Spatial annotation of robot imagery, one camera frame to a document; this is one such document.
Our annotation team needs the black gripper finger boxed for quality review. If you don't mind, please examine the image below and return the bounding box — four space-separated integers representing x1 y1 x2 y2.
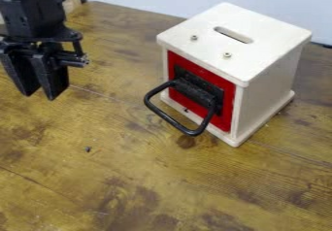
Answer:
0 46 40 96
31 53 68 100

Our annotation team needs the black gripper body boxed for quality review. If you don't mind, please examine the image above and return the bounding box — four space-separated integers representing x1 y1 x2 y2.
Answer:
0 0 88 67

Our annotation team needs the red drawer with black handle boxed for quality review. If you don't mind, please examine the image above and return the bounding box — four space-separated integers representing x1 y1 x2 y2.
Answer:
144 50 235 136

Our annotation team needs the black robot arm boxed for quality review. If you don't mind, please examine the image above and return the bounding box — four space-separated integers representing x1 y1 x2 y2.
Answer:
0 0 88 100

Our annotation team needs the white wooden box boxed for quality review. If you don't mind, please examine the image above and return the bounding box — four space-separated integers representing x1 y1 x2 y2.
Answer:
156 3 312 147

